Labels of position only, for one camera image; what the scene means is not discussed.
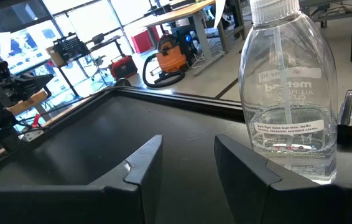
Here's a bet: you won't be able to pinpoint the red and black case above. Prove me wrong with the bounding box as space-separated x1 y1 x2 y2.
109 55 139 80

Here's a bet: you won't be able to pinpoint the cardboard box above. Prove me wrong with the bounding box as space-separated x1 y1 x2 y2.
45 46 67 68

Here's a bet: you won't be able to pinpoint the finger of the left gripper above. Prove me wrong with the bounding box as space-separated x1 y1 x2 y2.
19 73 55 87
23 82 53 100

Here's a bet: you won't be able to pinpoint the clear plastic spray bottle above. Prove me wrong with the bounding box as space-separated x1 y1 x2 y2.
239 0 339 185

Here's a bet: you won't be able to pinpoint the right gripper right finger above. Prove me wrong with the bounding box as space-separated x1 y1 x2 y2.
214 134 322 224

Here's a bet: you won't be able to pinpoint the black vacuum hose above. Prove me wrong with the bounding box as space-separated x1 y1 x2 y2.
142 53 186 89

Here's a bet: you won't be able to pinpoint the wooden desk grey legs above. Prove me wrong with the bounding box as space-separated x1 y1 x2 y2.
138 0 248 77

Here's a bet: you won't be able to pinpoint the metal frame clamp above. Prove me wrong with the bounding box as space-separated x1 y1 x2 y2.
113 77 132 88
337 89 352 128

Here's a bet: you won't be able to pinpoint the orange shop vacuum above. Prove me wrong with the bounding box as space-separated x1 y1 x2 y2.
155 33 190 74

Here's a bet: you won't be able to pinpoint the red cabinet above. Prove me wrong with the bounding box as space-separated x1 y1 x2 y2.
131 26 161 54

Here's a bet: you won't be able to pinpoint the black mesh crate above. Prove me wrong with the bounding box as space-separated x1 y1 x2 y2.
53 33 91 63

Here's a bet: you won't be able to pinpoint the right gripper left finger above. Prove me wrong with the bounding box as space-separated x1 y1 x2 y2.
88 134 164 224

